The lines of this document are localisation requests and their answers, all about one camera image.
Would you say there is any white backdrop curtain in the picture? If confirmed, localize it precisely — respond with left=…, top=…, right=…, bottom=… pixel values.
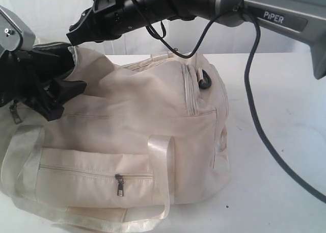
left=0, top=0, right=326, bottom=63

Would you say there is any cream fabric duffel bag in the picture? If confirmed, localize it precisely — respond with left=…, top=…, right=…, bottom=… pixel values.
left=1, top=43, right=230, bottom=232

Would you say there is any dark right arm cable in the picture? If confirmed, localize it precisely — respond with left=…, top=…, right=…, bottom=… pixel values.
left=85, top=0, right=326, bottom=205

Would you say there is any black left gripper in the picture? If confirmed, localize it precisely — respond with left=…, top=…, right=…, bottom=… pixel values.
left=1, top=48, right=87, bottom=121

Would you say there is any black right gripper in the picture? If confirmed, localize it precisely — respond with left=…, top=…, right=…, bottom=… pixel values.
left=66, top=0, right=132, bottom=46

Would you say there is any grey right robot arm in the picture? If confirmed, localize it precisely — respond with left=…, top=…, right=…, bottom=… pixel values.
left=67, top=0, right=325, bottom=79

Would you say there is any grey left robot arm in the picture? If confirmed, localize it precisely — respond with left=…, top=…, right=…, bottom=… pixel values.
left=1, top=7, right=87, bottom=123

